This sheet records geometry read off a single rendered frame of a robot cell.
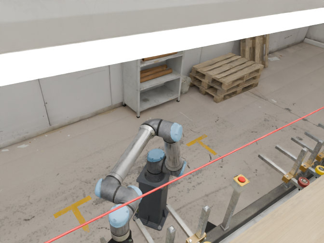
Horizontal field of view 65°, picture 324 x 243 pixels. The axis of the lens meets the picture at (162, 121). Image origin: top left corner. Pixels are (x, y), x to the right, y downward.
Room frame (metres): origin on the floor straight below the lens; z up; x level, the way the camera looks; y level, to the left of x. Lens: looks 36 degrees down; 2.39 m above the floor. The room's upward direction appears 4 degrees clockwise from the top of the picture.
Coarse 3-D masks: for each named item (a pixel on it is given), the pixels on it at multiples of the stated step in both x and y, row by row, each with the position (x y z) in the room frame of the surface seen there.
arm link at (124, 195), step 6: (132, 186) 0.83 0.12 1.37; (120, 192) 0.78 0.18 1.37; (126, 192) 0.78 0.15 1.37; (132, 192) 0.79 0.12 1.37; (138, 192) 0.80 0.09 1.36; (120, 198) 0.76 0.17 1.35; (126, 198) 0.75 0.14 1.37; (132, 198) 0.76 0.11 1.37; (132, 204) 0.73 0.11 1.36; (132, 210) 0.71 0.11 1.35
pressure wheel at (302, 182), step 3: (300, 177) 1.40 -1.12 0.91; (303, 177) 1.41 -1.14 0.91; (300, 180) 1.37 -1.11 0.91; (303, 180) 1.37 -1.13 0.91; (306, 180) 1.38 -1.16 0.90; (300, 183) 1.35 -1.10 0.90; (303, 183) 1.35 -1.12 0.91; (306, 183) 1.35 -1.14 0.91; (309, 183) 1.35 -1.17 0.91; (303, 186) 1.34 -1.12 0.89; (306, 186) 1.33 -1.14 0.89
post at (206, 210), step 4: (204, 208) 0.90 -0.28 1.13; (208, 208) 0.90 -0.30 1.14; (204, 212) 0.89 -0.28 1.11; (208, 212) 0.89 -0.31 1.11; (200, 216) 0.90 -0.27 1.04; (204, 216) 0.88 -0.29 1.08; (208, 216) 0.90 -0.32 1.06; (200, 220) 0.90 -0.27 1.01; (204, 220) 0.88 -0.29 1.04; (200, 224) 0.89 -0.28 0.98; (204, 224) 0.89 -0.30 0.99; (200, 228) 0.89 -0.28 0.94; (204, 228) 0.89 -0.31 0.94; (196, 232) 0.90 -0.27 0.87; (200, 232) 0.88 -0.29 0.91; (200, 236) 0.88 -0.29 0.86
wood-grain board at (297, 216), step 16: (320, 176) 1.44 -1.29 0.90; (304, 192) 1.26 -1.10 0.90; (320, 192) 1.27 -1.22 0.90; (288, 208) 1.11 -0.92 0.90; (304, 208) 1.12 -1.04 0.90; (320, 208) 1.13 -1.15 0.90; (256, 224) 0.97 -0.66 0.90; (272, 224) 0.98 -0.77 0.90; (288, 224) 0.99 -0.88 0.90; (304, 224) 1.00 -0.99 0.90; (320, 224) 1.00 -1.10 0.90; (240, 240) 0.85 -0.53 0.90; (256, 240) 0.86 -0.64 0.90; (272, 240) 0.87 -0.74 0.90; (288, 240) 0.88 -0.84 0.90; (304, 240) 0.88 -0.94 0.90; (320, 240) 0.89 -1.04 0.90
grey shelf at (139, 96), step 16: (128, 64) 3.47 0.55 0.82; (144, 64) 3.37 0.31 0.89; (160, 64) 4.12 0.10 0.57; (176, 64) 4.00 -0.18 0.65; (128, 80) 3.48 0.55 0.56; (160, 80) 3.64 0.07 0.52; (176, 80) 3.97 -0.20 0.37; (128, 96) 3.49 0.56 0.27; (144, 96) 3.74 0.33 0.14; (160, 96) 3.78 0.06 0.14; (176, 96) 3.83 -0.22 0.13
